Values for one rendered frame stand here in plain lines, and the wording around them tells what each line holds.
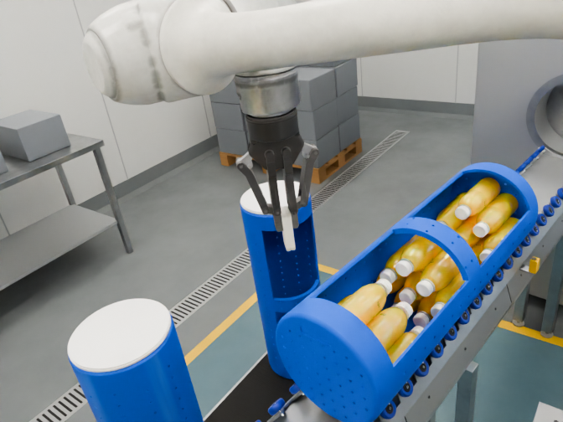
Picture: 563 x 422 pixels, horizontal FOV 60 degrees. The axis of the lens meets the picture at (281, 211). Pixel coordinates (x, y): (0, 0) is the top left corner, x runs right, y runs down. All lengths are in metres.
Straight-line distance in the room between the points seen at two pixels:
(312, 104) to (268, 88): 3.44
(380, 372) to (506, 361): 1.73
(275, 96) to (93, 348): 0.95
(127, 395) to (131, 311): 0.24
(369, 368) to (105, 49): 0.73
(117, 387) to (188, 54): 1.01
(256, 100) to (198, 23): 0.19
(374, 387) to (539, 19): 0.74
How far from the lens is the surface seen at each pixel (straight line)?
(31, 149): 3.46
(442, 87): 5.81
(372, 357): 1.00
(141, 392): 1.39
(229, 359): 2.73
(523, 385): 2.62
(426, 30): 0.46
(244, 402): 2.32
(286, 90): 0.67
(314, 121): 4.15
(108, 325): 1.47
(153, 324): 1.41
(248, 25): 0.47
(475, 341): 1.51
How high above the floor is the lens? 1.90
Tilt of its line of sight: 29 degrees down
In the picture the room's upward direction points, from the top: 8 degrees counter-clockwise
